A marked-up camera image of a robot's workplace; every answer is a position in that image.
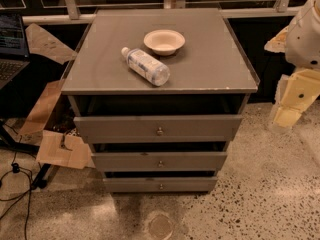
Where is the grey top drawer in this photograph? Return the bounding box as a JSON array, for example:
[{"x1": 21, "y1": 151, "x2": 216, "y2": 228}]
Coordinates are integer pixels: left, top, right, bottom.
[{"x1": 74, "y1": 115, "x2": 242, "y2": 144}]

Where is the white metal railing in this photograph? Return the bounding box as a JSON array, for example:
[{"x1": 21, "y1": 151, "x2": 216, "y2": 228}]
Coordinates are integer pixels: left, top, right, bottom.
[{"x1": 0, "y1": 0, "x2": 320, "y2": 26}]

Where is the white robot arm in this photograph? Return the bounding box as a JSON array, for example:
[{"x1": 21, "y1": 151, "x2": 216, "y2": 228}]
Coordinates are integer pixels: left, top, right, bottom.
[{"x1": 264, "y1": 0, "x2": 320, "y2": 129}]

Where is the open laptop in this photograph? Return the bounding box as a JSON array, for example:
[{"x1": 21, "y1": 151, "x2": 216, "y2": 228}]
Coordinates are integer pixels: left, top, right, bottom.
[{"x1": 0, "y1": 12, "x2": 30, "y2": 89}]

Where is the clear plastic water bottle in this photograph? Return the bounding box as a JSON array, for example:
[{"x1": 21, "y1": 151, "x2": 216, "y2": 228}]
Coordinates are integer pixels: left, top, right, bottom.
[{"x1": 121, "y1": 47, "x2": 170, "y2": 86}]

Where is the grey bottom drawer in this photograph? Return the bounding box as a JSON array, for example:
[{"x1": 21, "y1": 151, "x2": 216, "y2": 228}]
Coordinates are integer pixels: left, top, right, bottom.
[{"x1": 104, "y1": 177, "x2": 217, "y2": 193}]

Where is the black cable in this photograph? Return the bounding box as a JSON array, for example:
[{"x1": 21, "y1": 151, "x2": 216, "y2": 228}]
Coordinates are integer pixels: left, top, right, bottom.
[{"x1": 0, "y1": 123, "x2": 34, "y2": 240}]

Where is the grey middle drawer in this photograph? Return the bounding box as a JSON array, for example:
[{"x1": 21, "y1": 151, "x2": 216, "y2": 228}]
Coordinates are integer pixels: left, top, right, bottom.
[{"x1": 92, "y1": 152, "x2": 227, "y2": 172}]

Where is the white paper bowl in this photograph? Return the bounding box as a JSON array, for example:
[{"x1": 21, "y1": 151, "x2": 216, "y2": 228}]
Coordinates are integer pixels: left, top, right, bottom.
[{"x1": 144, "y1": 30, "x2": 185, "y2": 56}]

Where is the black laptop stand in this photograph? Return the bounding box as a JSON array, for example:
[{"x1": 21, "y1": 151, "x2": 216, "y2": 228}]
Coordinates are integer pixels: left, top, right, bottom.
[{"x1": 0, "y1": 120, "x2": 51, "y2": 190}]

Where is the grey drawer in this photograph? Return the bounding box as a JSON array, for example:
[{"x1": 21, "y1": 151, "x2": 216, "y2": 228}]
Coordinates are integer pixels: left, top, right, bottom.
[
  {"x1": 104, "y1": 177, "x2": 217, "y2": 193},
  {"x1": 74, "y1": 115, "x2": 242, "y2": 144},
  {"x1": 92, "y1": 152, "x2": 227, "y2": 172}
]

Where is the open cardboard box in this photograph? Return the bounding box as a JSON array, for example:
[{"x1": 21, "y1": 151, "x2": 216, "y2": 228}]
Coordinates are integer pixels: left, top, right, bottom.
[{"x1": 19, "y1": 23, "x2": 94, "y2": 169}]

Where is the grey drawer cabinet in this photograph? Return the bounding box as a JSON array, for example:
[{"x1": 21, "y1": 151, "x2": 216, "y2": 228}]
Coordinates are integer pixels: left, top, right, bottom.
[{"x1": 62, "y1": 9, "x2": 258, "y2": 179}]

